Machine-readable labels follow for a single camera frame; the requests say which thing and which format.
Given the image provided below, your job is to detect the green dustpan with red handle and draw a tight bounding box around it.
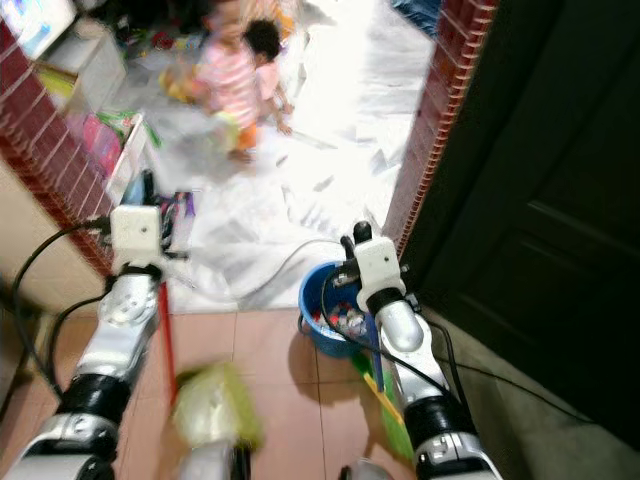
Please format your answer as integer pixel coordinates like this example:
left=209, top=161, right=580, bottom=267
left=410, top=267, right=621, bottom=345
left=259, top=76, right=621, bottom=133
left=156, top=283, right=265, bottom=453

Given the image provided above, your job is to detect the white plastic rack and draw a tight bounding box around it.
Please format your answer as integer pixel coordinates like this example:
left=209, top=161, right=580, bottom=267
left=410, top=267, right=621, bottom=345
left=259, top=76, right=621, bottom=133
left=104, top=113, right=163, bottom=206

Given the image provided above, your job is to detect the blue plastic bucket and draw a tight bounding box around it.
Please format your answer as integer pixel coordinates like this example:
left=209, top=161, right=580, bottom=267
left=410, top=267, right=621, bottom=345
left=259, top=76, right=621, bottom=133
left=297, top=261, right=373, bottom=358

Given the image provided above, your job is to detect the small purple item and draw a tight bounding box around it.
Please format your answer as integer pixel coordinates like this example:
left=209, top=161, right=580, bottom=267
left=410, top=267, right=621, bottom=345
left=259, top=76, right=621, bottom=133
left=173, top=189, right=201, bottom=253

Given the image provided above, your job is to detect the yellow plush toy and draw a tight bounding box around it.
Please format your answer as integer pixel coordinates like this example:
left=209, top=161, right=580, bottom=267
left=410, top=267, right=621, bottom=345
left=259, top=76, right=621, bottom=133
left=159, top=64, right=207, bottom=103

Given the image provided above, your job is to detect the child in striped shirt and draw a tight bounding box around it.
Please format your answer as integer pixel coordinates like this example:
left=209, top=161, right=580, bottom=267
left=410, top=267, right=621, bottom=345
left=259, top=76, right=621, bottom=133
left=194, top=0, right=267, bottom=164

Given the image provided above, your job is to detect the child in pink shirt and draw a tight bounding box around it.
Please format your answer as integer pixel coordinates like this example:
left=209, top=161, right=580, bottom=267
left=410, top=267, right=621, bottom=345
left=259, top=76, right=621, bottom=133
left=244, top=19, right=297, bottom=138

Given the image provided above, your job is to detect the dark wooden door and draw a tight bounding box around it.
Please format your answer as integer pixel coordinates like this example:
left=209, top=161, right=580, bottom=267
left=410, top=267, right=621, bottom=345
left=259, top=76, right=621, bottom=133
left=402, top=0, right=640, bottom=426

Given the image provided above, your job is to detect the grey robot right leg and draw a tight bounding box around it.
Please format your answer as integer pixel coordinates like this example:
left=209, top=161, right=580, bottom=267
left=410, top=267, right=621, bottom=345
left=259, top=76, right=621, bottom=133
left=339, top=459, right=393, bottom=480

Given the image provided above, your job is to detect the grey robot leg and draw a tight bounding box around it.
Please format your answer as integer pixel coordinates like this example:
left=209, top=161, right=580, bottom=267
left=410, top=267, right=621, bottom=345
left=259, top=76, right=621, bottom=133
left=339, top=459, right=393, bottom=480
left=174, top=439, right=253, bottom=480

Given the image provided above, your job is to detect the grey robot left leg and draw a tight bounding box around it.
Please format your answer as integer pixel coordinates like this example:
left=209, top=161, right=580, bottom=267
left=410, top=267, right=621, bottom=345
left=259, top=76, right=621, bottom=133
left=174, top=439, right=253, bottom=480

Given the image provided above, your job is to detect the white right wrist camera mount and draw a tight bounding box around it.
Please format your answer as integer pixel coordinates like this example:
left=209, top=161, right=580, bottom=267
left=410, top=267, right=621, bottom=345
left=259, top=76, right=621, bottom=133
left=354, top=236, right=407, bottom=314

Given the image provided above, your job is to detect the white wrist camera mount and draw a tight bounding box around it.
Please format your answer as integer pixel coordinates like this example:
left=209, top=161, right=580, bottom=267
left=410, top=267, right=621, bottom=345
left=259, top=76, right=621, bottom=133
left=109, top=204, right=165, bottom=274
left=354, top=236, right=407, bottom=314

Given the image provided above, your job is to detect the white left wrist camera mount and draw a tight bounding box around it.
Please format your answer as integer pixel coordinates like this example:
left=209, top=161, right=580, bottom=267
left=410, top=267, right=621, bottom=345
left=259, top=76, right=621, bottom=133
left=109, top=204, right=165, bottom=274

